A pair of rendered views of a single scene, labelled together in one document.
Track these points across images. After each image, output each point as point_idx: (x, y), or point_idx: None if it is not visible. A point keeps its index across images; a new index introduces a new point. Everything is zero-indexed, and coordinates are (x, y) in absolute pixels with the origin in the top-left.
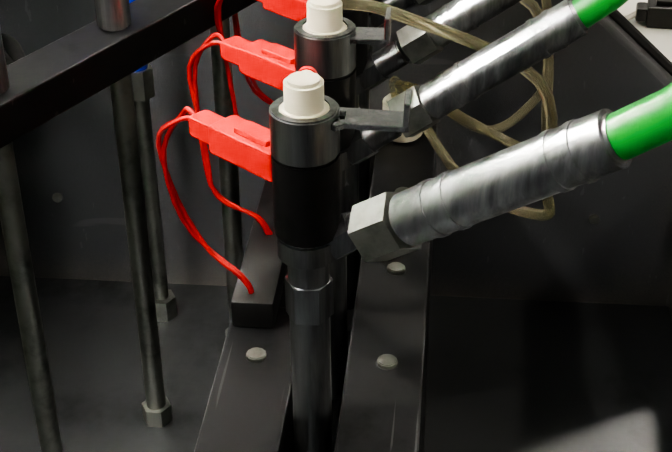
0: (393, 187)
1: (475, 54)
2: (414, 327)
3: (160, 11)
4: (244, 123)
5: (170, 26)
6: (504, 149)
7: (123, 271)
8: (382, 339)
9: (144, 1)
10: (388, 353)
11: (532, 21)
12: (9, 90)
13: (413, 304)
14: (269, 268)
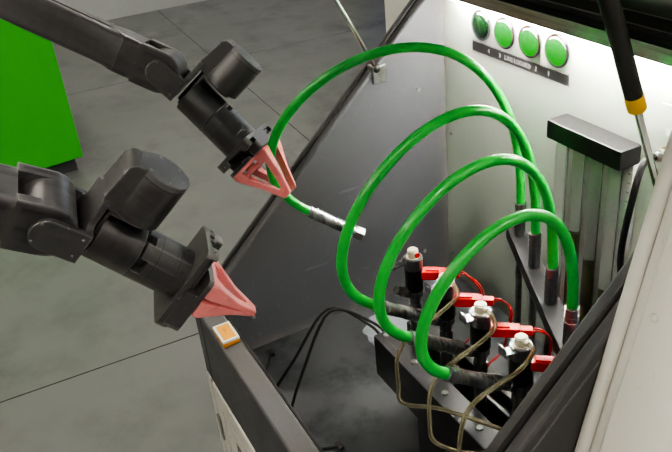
0: (486, 429)
1: (403, 305)
2: (418, 376)
3: (549, 315)
4: (438, 268)
5: (544, 319)
6: (331, 215)
7: None
8: (422, 368)
9: (563, 317)
10: (416, 365)
11: (387, 301)
12: (529, 268)
13: (426, 383)
14: (469, 357)
